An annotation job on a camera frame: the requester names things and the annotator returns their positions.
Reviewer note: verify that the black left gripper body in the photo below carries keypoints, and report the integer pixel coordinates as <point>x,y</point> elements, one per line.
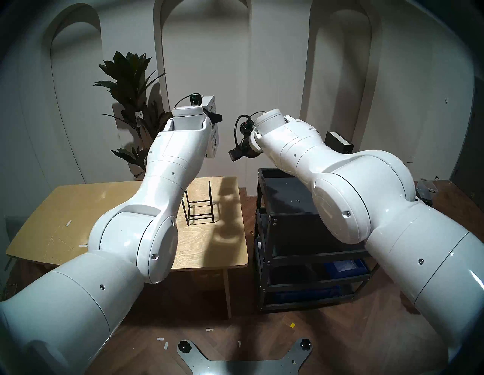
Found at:
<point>214,117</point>

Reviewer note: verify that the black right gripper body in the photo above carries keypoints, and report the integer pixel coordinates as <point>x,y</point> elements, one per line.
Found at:
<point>245,149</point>

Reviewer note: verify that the white Design Hotels yearbook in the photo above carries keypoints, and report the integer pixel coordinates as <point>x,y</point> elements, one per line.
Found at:
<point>212,140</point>

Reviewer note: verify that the black Crime and Punishment book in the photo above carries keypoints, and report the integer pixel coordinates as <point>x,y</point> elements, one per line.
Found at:
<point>338,140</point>

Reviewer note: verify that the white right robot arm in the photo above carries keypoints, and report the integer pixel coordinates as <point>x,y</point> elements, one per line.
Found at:
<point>370,204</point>

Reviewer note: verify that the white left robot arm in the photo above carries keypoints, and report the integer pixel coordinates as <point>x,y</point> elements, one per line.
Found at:
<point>151,211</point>

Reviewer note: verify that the tall dark green plant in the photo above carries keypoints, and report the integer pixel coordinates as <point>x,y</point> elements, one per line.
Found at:
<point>128,87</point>

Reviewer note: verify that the light wooden table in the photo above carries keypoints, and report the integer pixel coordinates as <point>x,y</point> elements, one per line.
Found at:
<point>211,234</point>

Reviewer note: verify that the black three-shelf utility cart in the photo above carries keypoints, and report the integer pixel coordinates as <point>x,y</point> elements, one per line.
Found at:
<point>287,234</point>

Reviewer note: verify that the blue plastic bin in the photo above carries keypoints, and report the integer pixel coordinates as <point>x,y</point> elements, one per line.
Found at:
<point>346,266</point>

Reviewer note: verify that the clear plastic storage box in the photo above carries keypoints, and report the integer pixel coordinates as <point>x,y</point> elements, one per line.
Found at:
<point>427,188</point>

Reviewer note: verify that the black star knob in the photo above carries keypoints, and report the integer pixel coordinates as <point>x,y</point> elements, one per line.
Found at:
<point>184,346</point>
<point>305,344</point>

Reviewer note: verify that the dark grey door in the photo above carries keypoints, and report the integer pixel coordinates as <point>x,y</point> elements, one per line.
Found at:
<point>472,151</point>

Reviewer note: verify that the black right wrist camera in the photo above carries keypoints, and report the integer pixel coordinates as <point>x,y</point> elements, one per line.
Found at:
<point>246,125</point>

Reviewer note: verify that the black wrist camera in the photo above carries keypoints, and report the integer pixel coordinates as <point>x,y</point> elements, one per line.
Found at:
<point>195,99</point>
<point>246,125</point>

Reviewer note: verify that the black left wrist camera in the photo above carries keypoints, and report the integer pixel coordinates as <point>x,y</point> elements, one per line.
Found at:
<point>195,99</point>

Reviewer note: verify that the grey metal robot base plate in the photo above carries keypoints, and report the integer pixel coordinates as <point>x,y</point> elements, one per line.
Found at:
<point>245,366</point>

